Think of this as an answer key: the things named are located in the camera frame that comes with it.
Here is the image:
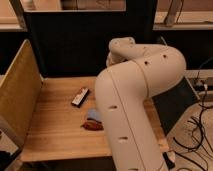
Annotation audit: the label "black back panel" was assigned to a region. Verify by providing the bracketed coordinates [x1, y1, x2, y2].
[24, 0, 157, 77]

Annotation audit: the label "black floor cables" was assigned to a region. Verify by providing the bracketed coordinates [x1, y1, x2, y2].
[171, 56, 213, 171]

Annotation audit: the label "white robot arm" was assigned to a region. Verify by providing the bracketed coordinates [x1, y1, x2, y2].
[95, 37, 186, 171]

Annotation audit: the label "power strip on floor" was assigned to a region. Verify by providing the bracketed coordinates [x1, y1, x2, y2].
[194, 78, 213, 91]

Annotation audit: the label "dark right side panel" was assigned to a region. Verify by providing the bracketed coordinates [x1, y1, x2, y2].
[152, 78, 198, 134]

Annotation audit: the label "wooden left side panel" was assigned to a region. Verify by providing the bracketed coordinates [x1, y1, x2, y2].
[0, 40, 42, 147]

